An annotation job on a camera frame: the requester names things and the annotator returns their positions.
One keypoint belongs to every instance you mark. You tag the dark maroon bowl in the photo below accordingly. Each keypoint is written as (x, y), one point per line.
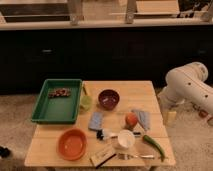
(108, 99)

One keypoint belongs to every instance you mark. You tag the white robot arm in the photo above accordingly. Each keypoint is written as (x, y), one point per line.
(187, 83)

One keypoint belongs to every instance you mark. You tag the light green cup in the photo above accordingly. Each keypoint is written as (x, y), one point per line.
(86, 102)

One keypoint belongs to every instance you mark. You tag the blue sponge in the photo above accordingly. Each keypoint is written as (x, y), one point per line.
(95, 122)

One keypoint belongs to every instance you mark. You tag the orange tomato-like ball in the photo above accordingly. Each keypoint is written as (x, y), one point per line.
(131, 121)

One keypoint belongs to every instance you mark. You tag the grey blue cloth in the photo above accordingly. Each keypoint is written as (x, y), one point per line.
(143, 118)

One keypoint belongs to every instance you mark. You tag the black white brush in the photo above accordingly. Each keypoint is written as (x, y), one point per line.
(105, 134)

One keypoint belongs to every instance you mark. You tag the green plastic tray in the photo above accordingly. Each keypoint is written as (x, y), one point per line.
(58, 110)

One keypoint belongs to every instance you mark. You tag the brown snack bar in tray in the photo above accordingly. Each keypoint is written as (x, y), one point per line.
(60, 92)

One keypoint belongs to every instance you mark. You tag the white cup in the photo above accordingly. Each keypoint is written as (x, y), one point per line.
(125, 139)

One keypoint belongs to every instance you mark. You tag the green chili pepper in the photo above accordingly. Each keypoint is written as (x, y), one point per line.
(156, 145)

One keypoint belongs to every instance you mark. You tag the orange bowl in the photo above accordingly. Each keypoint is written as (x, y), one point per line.
(71, 144)

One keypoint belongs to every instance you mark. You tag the wooden block with black edge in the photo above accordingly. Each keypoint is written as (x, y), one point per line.
(102, 156)

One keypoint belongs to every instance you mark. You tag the silver fork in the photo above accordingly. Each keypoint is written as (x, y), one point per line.
(129, 156)

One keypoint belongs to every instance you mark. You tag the black object on floor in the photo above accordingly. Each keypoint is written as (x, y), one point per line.
(4, 152)

